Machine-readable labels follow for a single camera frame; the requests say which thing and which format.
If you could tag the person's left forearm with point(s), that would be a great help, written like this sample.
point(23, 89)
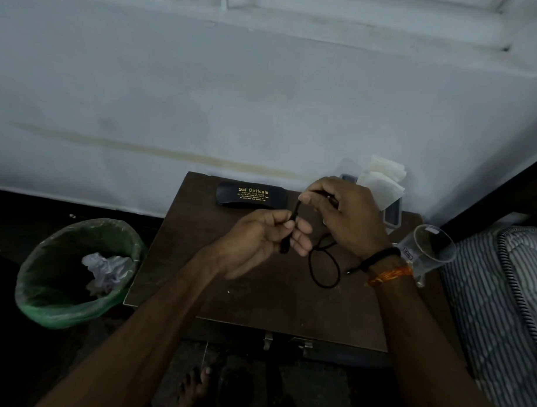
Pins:
point(132, 341)

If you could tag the person's left hand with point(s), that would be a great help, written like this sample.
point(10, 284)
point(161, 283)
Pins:
point(254, 244)

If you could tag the black wristband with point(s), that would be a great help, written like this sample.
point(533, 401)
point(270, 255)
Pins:
point(381, 258)

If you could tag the dark wooden bed frame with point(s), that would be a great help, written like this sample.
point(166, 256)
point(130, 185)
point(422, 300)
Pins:
point(501, 196)

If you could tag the person's left foot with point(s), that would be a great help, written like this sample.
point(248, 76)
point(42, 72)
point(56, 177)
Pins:
point(194, 389)

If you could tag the trash bin with green liner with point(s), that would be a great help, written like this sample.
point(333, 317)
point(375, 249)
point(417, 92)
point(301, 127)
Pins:
point(42, 263)

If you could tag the person's right forearm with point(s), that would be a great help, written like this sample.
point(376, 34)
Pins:
point(434, 356)

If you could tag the striped mattress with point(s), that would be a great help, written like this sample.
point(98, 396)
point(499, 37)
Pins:
point(502, 315)

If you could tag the person's right hand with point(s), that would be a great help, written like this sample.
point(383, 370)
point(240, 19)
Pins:
point(347, 217)

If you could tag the black eyeglasses case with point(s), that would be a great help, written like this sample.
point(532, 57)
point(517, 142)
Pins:
point(251, 194)

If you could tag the large white paper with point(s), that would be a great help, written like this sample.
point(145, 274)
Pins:
point(105, 272)

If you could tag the white paper sheet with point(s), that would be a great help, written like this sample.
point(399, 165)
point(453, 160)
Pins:
point(386, 165)
point(381, 187)

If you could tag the brown bedside table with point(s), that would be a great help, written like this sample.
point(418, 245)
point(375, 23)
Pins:
point(256, 297)

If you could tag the grey plastic organizer box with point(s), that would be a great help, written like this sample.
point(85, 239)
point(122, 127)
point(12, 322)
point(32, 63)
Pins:
point(393, 214)

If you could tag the thin wooden stick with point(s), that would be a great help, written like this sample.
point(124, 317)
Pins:
point(205, 353)

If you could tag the clear drinking glass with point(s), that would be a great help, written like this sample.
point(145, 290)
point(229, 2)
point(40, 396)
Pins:
point(429, 250)

